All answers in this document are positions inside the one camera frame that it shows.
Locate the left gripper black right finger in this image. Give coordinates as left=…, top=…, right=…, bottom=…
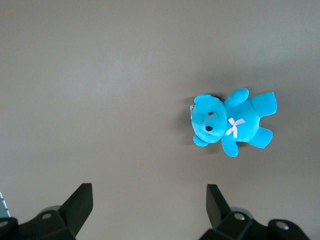
left=199, top=183, right=311, bottom=240

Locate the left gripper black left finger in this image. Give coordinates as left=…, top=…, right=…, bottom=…
left=0, top=182, right=94, bottom=240

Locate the blue teddy bear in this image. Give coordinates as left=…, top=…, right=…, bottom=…
left=191, top=87, right=279, bottom=158

